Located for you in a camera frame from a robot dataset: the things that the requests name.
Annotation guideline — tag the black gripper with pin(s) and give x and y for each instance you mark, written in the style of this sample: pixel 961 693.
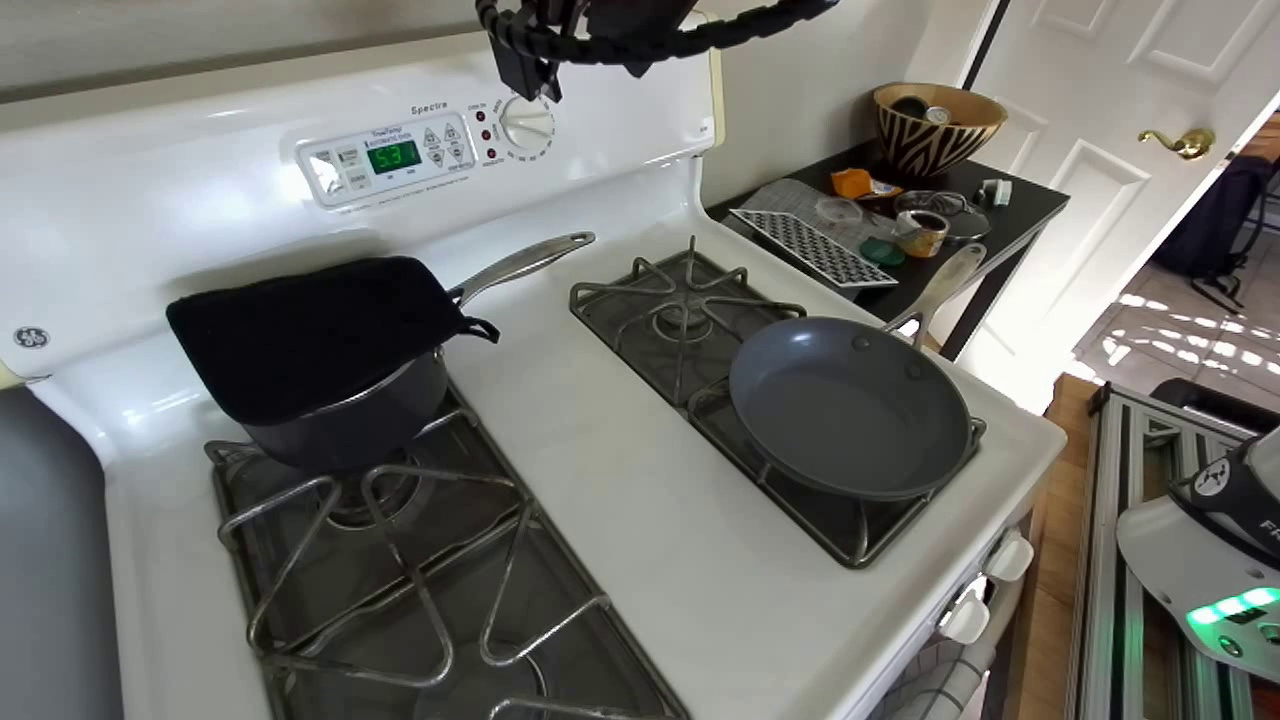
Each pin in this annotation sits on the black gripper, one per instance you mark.
pixel 526 27

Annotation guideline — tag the white oven dial knob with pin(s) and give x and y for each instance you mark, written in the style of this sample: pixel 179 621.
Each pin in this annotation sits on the white oven dial knob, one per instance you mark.
pixel 530 131

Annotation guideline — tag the stove control display panel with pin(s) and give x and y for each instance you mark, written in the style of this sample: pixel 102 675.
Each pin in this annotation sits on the stove control display panel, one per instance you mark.
pixel 384 153

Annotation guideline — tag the white gas stove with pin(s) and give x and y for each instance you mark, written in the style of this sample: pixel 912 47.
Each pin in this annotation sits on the white gas stove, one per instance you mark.
pixel 601 443

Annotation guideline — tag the white stove burner knob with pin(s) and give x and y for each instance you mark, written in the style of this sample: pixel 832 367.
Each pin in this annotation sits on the white stove burner knob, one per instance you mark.
pixel 1008 553
pixel 966 618

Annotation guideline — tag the grey grate under frying pan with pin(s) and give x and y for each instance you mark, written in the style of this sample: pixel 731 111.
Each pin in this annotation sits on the grey grate under frying pan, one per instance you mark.
pixel 652 321

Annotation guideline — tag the black cloth pot holder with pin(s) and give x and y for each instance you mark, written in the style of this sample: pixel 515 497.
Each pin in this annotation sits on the black cloth pot holder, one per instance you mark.
pixel 322 334

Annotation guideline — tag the clear plastic container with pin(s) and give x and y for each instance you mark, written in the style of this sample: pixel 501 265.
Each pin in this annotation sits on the clear plastic container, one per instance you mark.
pixel 832 208

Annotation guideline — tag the orange item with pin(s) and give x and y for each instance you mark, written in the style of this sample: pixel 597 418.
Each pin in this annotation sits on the orange item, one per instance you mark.
pixel 865 182

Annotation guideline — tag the green lid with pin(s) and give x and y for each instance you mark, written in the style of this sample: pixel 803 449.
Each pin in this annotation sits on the green lid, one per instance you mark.
pixel 877 251

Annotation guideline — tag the woven patterned bowl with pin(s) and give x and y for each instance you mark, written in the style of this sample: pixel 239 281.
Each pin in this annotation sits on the woven patterned bowl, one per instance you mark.
pixel 933 134

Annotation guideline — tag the brown tape roll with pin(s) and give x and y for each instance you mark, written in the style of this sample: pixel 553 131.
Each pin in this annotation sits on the brown tape roll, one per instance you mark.
pixel 921 235

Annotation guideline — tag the dark grey frying pan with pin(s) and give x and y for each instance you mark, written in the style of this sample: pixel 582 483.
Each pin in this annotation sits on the dark grey frying pan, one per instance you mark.
pixel 846 412

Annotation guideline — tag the small white item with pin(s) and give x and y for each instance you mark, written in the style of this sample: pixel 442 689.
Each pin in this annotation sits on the small white item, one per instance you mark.
pixel 998 194

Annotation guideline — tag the black side table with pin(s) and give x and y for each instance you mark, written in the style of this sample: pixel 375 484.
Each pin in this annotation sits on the black side table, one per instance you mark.
pixel 1013 222

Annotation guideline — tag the grey grate under saucepan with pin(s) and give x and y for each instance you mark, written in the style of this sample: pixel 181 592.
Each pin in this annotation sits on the grey grate under saucepan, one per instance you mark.
pixel 426 584

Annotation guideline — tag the white panel door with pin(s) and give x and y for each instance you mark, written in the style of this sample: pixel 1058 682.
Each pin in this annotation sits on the white panel door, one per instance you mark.
pixel 1104 83

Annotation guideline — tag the metal robot stand frame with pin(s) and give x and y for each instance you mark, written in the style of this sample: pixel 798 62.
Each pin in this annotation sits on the metal robot stand frame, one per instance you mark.
pixel 1132 562

